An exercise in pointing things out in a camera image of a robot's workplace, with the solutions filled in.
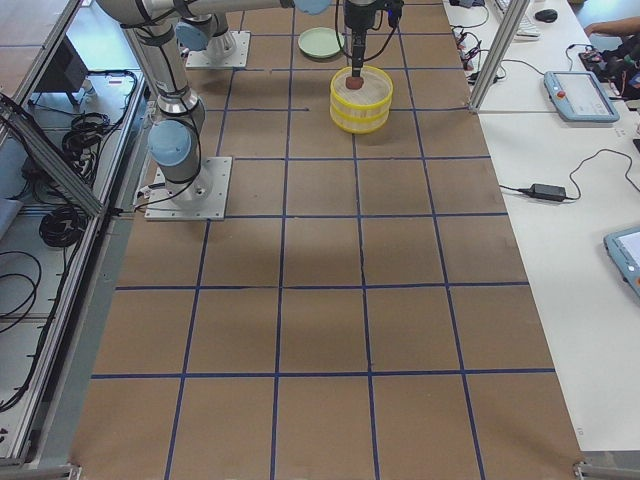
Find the black power adapter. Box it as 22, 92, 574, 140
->
517, 183, 568, 202

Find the brown bun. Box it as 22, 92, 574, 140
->
345, 76, 364, 90

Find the yellow steamer layer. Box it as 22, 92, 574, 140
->
330, 66, 394, 110
330, 103, 389, 135

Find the black computer mouse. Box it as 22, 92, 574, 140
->
534, 9, 558, 23

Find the aluminium frame post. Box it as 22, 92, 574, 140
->
468, 0, 529, 113

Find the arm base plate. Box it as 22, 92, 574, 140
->
186, 30, 251, 70
144, 157, 233, 221

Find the blue teach pendant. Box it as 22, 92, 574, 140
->
543, 71, 619, 124
603, 226, 640, 295

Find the yellow bottom steamer layer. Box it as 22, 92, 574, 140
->
330, 103, 389, 135

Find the yellow top steamer layer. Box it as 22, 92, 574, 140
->
330, 66, 394, 110

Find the light green plate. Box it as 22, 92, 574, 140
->
298, 27, 345, 60

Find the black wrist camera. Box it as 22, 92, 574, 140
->
383, 0, 404, 29

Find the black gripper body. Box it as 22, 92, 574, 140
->
344, 9, 375, 65

